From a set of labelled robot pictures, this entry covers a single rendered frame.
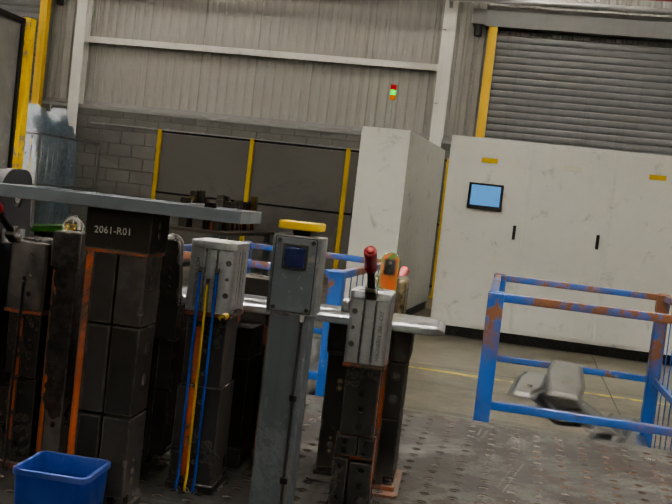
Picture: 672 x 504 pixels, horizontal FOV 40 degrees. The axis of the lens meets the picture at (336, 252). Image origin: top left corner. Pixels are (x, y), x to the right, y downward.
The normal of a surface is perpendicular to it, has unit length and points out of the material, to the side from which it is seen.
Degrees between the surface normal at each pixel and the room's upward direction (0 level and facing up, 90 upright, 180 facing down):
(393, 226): 90
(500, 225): 90
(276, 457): 90
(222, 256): 90
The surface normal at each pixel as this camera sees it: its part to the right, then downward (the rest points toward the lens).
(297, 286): -0.13, 0.04
